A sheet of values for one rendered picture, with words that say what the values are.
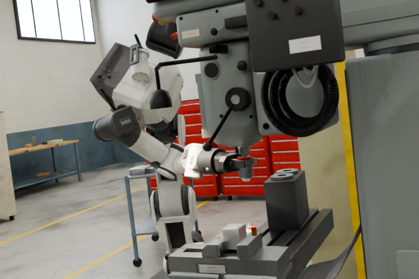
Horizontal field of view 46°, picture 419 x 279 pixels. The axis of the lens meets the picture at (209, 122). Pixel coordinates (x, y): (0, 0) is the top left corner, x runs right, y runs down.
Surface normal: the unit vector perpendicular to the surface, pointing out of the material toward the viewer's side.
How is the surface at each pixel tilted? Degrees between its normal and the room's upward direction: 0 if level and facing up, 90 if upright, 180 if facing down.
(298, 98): 90
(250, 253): 90
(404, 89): 81
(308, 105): 90
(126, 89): 58
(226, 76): 90
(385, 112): 77
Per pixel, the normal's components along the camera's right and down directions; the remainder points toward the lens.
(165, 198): -0.11, -0.09
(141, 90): -0.14, -0.47
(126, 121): 0.66, -0.24
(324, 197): -0.44, 0.10
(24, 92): 0.89, -0.08
